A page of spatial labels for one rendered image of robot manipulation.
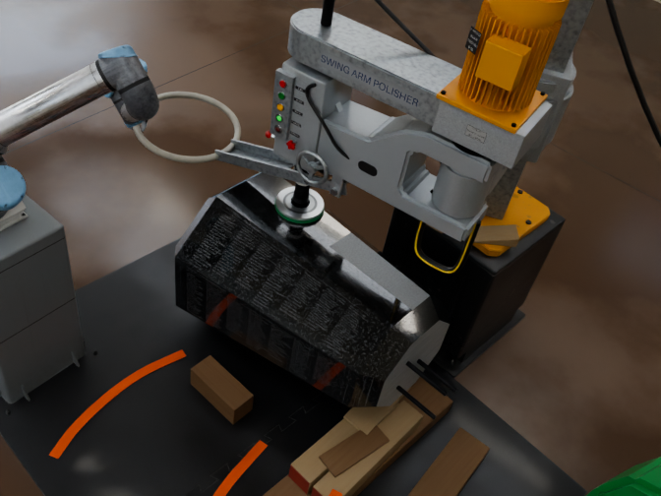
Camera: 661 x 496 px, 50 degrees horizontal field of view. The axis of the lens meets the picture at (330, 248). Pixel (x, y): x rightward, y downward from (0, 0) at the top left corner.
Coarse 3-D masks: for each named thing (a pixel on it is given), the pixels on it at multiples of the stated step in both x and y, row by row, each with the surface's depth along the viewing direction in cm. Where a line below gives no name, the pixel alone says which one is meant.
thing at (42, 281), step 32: (32, 224) 277; (0, 256) 264; (32, 256) 275; (64, 256) 289; (0, 288) 271; (32, 288) 285; (64, 288) 300; (0, 320) 280; (32, 320) 295; (64, 320) 311; (0, 352) 290; (32, 352) 306; (64, 352) 324; (96, 352) 338; (0, 384) 306; (32, 384) 318
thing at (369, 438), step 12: (360, 408) 313; (372, 408) 314; (384, 408) 314; (348, 420) 308; (360, 420) 308; (372, 420) 309; (360, 432) 305; (372, 432) 305; (348, 444) 300; (360, 444) 301; (372, 444) 301; (384, 444) 303; (324, 456) 294; (336, 456) 295; (348, 456) 296; (360, 456) 297; (336, 468) 291
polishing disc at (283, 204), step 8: (280, 192) 315; (288, 192) 315; (312, 192) 318; (280, 200) 311; (288, 200) 312; (312, 200) 314; (320, 200) 315; (280, 208) 307; (288, 208) 308; (296, 208) 309; (312, 208) 310; (320, 208) 311; (288, 216) 305; (296, 216) 305; (304, 216) 306; (312, 216) 306
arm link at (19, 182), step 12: (0, 168) 245; (12, 168) 248; (0, 180) 245; (12, 180) 248; (24, 180) 251; (0, 192) 245; (12, 192) 248; (24, 192) 251; (0, 204) 245; (12, 204) 248
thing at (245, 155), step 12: (240, 144) 321; (252, 144) 318; (228, 156) 313; (240, 156) 309; (252, 156) 317; (264, 156) 316; (276, 156) 312; (252, 168) 308; (264, 168) 304; (276, 168) 300; (288, 168) 297; (300, 180) 295; (336, 192) 283
